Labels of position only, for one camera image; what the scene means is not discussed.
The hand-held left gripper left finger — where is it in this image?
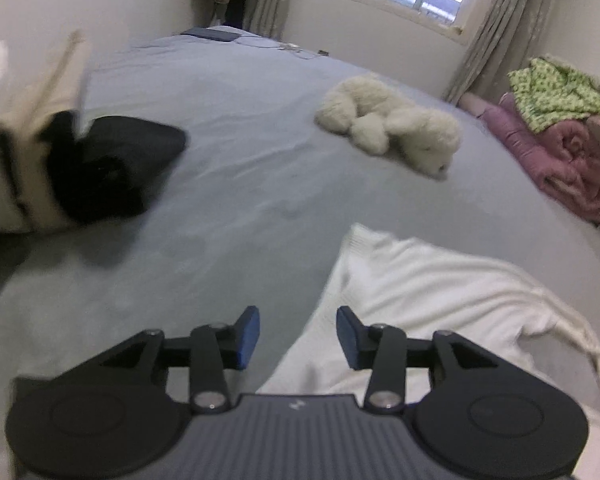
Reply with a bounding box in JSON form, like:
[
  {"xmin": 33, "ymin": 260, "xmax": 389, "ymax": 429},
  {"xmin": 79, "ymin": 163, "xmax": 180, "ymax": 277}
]
[{"xmin": 98, "ymin": 305, "xmax": 261, "ymax": 414}]

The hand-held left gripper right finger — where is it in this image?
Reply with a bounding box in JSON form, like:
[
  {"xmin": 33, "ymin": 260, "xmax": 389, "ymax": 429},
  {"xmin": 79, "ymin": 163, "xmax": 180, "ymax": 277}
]
[{"xmin": 335, "ymin": 305, "xmax": 502, "ymax": 414}]

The white knit sweater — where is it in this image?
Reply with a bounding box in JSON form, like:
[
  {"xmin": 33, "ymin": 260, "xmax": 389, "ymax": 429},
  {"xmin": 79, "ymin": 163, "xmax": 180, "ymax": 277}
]
[{"xmin": 256, "ymin": 223, "xmax": 600, "ymax": 480}]

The bed with grey sheet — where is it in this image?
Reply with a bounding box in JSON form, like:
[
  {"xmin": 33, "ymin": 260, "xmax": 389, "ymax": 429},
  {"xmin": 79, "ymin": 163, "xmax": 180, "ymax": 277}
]
[{"xmin": 0, "ymin": 25, "xmax": 600, "ymax": 480}]

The black folded garment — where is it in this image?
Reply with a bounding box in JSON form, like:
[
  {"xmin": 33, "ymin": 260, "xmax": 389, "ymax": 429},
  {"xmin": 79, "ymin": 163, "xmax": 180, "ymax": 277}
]
[{"xmin": 44, "ymin": 112, "xmax": 189, "ymax": 224}]

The white plush dog toy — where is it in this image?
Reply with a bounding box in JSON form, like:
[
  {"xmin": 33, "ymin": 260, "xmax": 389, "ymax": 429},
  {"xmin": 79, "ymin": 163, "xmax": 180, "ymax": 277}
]
[{"xmin": 313, "ymin": 73, "xmax": 464, "ymax": 181}]

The pink bolster pillow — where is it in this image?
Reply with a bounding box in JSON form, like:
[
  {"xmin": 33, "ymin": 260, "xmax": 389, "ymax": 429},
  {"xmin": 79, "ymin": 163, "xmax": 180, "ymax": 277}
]
[{"xmin": 457, "ymin": 92, "xmax": 497, "ymax": 117}]

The pink quilt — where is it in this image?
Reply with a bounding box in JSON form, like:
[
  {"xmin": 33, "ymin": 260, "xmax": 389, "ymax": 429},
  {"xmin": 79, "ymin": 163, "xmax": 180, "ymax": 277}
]
[{"xmin": 480, "ymin": 92, "xmax": 600, "ymax": 226}]

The dark blue flat case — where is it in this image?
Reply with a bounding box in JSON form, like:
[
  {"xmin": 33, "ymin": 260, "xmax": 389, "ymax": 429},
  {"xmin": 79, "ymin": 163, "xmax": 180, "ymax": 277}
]
[{"xmin": 180, "ymin": 27, "xmax": 242, "ymax": 44}]

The green patterned cloth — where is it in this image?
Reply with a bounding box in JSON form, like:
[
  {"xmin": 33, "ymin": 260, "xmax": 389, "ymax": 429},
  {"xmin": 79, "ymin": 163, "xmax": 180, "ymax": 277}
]
[{"xmin": 508, "ymin": 55, "xmax": 600, "ymax": 134}]

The grey narrow curtain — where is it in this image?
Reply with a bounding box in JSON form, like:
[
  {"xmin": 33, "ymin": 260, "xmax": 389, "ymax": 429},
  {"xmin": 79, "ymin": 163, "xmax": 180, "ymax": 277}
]
[{"xmin": 249, "ymin": 0, "xmax": 302, "ymax": 42}]

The grey wide curtain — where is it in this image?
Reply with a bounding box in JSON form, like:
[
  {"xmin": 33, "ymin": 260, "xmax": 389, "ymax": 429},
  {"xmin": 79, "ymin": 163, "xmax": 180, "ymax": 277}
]
[{"xmin": 442, "ymin": 0, "xmax": 567, "ymax": 106}]

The white cable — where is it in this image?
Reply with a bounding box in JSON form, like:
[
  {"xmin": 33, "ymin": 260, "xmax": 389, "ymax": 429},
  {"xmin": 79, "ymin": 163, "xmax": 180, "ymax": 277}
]
[{"xmin": 237, "ymin": 35, "xmax": 331, "ymax": 59}]

